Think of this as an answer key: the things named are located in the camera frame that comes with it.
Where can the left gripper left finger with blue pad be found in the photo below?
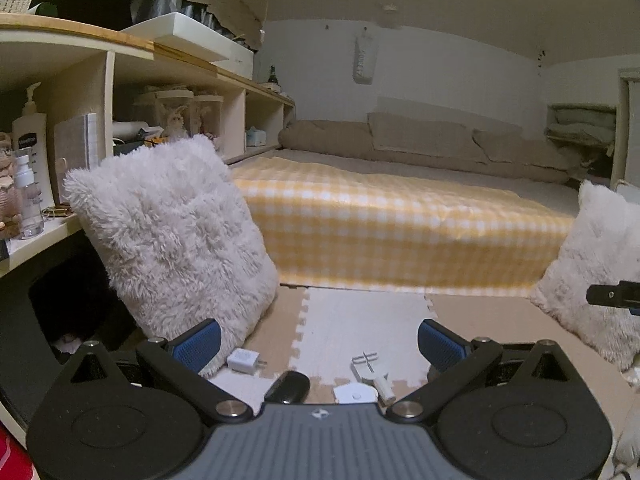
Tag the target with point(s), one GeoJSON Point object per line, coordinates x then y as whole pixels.
{"type": "Point", "coordinates": [195, 348]}

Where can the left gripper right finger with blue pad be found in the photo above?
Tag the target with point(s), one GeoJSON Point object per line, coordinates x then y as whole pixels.
{"type": "Point", "coordinates": [440, 346]}

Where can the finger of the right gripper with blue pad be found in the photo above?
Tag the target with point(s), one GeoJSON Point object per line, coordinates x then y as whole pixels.
{"type": "Point", "coordinates": [625, 295]}

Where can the white usb charger plug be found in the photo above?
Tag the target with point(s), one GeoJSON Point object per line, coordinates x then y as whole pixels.
{"type": "Point", "coordinates": [245, 361]}

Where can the white slotted plastic tool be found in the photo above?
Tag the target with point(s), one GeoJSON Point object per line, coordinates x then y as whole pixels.
{"type": "Point", "coordinates": [370, 369]}

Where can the black computer mouse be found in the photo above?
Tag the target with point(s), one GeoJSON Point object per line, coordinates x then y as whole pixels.
{"type": "Point", "coordinates": [291, 387]}

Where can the white fluffy pillow right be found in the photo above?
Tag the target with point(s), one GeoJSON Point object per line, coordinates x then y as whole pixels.
{"type": "Point", "coordinates": [602, 248]}

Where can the white fluffy pillow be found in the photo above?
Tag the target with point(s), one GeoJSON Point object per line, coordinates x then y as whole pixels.
{"type": "Point", "coordinates": [177, 241]}
{"type": "Point", "coordinates": [602, 248]}

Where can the white fluffy pillow left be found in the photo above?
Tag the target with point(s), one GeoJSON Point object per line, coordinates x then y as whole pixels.
{"type": "Point", "coordinates": [177, 241]}

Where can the yellow checkered blanket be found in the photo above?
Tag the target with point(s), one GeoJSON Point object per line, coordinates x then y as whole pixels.
{"type": "Point", "coordinates": [329, 227]}

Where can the folded green bedding stack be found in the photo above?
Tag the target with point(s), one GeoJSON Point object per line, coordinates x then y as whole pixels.
{"type": "Point", "coordinates": [592, 127]}

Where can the bunny figurine in jar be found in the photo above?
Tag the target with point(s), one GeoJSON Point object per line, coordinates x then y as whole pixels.
{"type": "Point", "coordinates": [175, 128]}

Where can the clear small bottle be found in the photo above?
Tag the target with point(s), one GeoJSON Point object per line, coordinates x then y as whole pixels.
{"type": "Point", "coordinates": [32, 221]}

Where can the beige long cushion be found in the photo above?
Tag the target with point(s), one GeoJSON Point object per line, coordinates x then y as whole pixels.
{"type": "Point", "coordinates": [508, 154]}

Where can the grey notebook on shelf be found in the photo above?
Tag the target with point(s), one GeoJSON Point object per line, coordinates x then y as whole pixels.
{"type": "Point", "coordinates": [76, 146]}

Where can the white lotion pump bottle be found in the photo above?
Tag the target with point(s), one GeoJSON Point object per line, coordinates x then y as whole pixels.
{"type": "Point", "coordinates": [30, 131]}

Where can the wooden shelf unit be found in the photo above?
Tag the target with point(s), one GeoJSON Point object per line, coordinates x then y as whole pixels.
{"type": "Point", "coordinates": [73, 70]}

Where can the white tray on shelf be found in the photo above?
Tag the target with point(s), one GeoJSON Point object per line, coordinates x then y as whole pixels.
{"type": "Point", "coordinates": [178, 31]}

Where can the white wall hanging device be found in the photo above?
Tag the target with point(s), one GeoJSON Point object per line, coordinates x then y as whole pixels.
{"type": "Point", "coordinates": [366, 52]}

